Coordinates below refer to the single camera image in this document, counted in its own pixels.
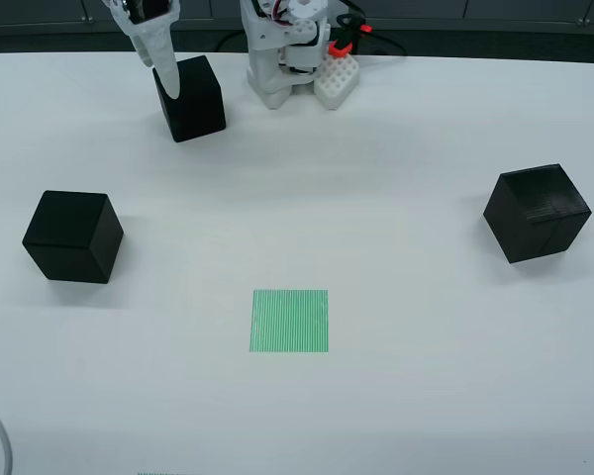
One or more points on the black orange clamp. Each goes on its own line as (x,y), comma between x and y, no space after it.
(340,49)

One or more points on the green striped square marker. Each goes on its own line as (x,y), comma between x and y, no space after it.
(289,321)

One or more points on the white perforated base block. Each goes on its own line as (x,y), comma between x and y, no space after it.
(336,81)

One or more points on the smooth black cube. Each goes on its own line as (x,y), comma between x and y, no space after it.
(198,104)
(71,237)

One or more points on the black cube with ridged lines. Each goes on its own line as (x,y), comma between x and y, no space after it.
(537,213)

